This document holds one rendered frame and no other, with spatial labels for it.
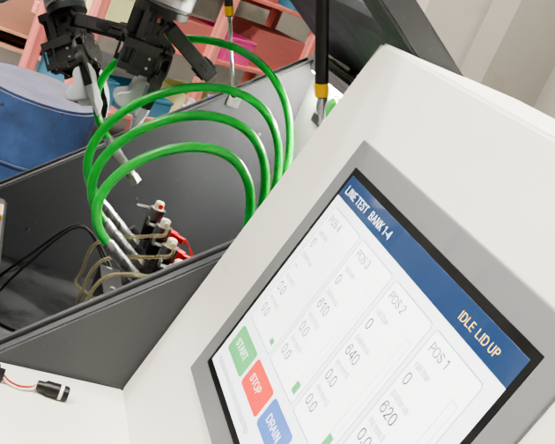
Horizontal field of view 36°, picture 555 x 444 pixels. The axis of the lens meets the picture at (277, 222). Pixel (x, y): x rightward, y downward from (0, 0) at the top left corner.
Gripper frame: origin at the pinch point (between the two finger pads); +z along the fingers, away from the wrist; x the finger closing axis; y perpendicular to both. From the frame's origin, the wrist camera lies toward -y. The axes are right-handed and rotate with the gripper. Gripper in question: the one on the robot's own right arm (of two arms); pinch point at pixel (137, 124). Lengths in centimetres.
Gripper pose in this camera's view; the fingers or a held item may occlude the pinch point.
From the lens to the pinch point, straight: 147.3
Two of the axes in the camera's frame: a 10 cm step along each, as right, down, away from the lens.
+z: -3.9, 8.8, 2.7
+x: 2.4, 3.8, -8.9
